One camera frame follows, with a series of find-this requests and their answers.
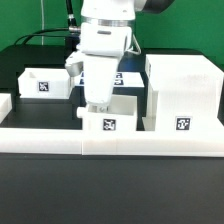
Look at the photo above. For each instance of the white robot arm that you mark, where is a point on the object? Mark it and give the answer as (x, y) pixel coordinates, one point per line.
(106, 34)

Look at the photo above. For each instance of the white fiducial marker sheet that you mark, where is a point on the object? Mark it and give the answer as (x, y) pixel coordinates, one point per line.
(122, 79)

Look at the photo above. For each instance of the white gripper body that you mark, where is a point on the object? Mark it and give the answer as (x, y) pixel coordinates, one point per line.
(99, 76)

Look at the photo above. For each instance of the white drawer cabinet box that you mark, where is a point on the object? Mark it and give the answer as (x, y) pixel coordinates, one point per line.
(184, 93)

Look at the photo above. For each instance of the white drawer with tag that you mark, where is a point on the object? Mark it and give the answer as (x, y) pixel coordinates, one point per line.
(120, 116)
(45, 83)

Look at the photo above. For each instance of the white front drawer with tag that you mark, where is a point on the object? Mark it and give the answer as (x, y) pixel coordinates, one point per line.
(120, 116)

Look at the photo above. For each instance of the white U-shaped fence rail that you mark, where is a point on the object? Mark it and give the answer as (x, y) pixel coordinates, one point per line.
(141, 143)

